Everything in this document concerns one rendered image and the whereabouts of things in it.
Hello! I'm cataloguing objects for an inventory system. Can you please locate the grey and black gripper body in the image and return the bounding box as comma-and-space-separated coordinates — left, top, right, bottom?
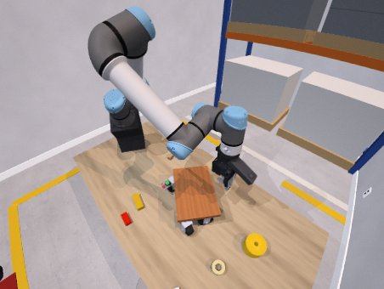
212, 145, 240, 179

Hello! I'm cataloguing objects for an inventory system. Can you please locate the cream roll of tape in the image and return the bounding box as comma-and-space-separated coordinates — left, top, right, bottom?
212, 260, 225, 275

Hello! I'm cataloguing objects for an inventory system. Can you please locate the red toy building brick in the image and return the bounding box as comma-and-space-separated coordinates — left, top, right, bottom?
121, 212, 132, 226

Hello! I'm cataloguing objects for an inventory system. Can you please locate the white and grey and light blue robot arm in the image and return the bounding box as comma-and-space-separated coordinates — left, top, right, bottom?
88, 6, 248, 160

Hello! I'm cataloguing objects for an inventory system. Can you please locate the yellow rectangular block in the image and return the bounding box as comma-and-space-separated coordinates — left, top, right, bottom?
133, 193, 144, 211

